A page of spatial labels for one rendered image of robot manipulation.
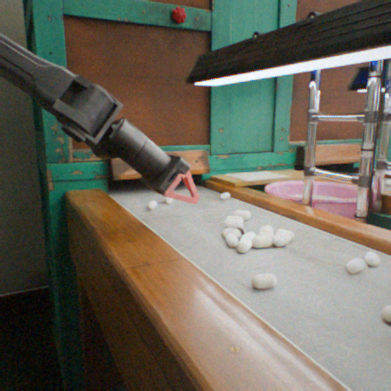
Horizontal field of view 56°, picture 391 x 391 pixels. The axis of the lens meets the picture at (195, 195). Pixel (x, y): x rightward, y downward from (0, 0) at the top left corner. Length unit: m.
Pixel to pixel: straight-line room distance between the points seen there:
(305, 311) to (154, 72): 0.83
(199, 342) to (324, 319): 0.16
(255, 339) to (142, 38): 0.92
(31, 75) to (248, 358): 0.48
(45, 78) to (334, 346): 0.51
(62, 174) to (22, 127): 0.87
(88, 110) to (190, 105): 0.61
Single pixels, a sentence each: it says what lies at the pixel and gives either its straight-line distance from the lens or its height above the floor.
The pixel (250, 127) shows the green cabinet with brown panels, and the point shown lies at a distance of 1.26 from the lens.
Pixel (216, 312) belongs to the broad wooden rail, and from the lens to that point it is 0.39.
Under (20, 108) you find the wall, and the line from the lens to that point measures 1.89.
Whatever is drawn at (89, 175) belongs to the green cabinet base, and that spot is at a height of 0.80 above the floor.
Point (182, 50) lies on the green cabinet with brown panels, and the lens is 1.16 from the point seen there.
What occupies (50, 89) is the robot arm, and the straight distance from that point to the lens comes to 0.60.
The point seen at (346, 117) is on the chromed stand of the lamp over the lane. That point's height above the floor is 0.96.
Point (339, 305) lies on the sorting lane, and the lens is 0.49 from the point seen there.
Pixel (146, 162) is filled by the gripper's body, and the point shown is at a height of 0.89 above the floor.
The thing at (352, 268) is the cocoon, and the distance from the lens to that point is 0.57.
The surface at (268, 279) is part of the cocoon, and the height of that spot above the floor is 0.75.
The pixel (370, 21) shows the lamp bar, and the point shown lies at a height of 1.08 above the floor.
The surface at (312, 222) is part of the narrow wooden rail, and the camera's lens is 0.78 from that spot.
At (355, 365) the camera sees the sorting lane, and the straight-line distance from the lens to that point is 0.39.
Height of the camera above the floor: 0.96
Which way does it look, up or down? 12 degrees down
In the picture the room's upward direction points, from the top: straight up
